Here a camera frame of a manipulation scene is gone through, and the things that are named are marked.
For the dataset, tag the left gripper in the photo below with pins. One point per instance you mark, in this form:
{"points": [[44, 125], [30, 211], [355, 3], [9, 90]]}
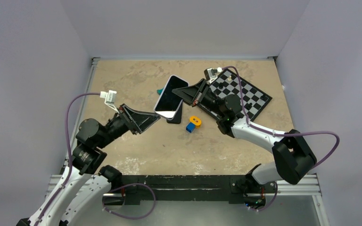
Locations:
{"points": [[139, 120]]}

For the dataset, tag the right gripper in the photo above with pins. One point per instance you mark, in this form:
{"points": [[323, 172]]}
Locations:
{"points": [[188, 94]]}

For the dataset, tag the phone with black screen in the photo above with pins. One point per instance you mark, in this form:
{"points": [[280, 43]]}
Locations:
{"points": [[171, 93]]}

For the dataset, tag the lilac phone case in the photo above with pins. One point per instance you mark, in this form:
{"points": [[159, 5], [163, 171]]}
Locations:
{"points": [[171, 96]]}

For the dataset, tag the black phone case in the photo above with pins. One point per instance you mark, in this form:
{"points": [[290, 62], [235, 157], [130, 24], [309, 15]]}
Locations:
{"points": [[178, 116]]}

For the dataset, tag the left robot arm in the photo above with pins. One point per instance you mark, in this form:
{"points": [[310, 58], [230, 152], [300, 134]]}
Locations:
{"points": [[84, 180]]}

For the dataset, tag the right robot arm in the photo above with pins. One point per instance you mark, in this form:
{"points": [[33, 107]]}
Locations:
{"points": [[293, 157]]}

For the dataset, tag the yellow toy traffic light block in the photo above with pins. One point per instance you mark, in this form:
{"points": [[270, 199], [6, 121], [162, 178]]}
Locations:
{"points": [[196, 121]]}

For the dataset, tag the teal curved block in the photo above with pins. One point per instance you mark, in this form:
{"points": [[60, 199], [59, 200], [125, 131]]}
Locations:
{"points": [[159, 91]]}

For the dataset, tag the blue toy brick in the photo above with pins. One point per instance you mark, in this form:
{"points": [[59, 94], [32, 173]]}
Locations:
{"points": [[190, 127]]}

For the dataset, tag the black white chessboard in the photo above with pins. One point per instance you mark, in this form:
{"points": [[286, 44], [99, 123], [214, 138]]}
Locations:
{"points": [[242, 88]]}

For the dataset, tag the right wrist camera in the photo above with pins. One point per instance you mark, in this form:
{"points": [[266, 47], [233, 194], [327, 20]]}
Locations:
{"points": [[211, 74]]}

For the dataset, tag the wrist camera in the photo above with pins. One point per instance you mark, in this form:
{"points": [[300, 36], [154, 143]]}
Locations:
{"points": [[211, 74], [109, 99]]}

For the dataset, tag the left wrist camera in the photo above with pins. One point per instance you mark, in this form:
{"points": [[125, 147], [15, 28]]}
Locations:
{"points": [[109, 99]]}

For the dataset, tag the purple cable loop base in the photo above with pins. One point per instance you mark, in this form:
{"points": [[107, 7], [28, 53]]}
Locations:
{"points": [[127, 198]]}

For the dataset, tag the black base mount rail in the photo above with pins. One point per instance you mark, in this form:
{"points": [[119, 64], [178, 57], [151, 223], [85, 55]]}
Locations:
{"points": [[233, 189]]}

